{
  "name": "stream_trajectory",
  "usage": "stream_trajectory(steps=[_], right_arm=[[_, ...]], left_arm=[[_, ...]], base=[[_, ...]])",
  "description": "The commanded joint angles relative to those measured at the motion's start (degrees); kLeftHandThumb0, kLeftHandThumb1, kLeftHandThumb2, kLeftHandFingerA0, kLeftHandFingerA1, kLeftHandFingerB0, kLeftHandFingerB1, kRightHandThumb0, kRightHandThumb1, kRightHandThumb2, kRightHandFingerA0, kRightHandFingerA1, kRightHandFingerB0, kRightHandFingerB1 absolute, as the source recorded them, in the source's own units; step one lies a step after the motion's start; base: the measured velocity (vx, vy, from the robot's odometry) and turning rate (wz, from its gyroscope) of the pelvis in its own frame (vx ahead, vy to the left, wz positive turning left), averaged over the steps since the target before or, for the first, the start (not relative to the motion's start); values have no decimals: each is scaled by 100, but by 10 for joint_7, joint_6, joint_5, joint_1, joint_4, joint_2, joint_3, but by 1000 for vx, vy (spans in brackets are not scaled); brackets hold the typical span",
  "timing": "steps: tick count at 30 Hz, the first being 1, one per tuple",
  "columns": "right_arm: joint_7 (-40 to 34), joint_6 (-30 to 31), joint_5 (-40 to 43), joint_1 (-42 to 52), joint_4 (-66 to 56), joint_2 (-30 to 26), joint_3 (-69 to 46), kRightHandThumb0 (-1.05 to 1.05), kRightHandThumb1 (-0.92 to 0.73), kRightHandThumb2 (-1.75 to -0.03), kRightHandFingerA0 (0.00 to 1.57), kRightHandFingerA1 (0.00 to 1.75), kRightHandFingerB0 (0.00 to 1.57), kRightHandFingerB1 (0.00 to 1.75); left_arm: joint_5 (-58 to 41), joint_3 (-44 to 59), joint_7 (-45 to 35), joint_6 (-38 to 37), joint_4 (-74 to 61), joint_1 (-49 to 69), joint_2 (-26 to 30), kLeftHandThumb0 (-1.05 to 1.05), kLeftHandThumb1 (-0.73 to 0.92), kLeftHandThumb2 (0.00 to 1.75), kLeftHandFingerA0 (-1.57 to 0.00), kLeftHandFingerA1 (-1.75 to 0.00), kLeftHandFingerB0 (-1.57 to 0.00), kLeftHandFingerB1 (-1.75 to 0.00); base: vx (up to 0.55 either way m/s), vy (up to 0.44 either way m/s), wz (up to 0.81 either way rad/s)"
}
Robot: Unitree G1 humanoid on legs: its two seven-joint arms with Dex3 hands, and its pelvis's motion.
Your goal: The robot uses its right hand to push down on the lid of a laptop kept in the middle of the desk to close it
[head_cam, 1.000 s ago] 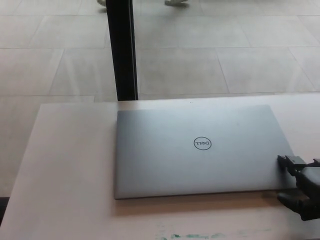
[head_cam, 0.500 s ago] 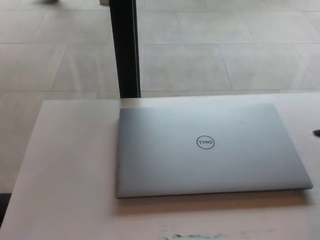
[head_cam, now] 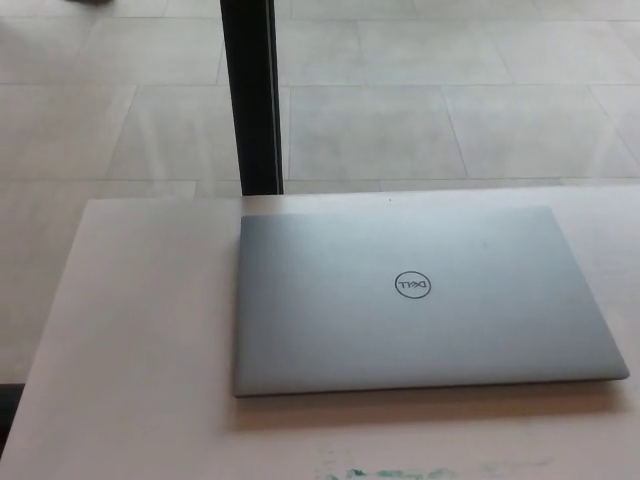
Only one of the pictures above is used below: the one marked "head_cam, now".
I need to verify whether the black vertical post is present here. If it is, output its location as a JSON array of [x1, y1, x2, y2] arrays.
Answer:
[[218, 0, 286, 197]]

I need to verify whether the silver Dell laptop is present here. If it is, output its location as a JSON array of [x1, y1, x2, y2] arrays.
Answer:
[[232, 205, 631, 399]]

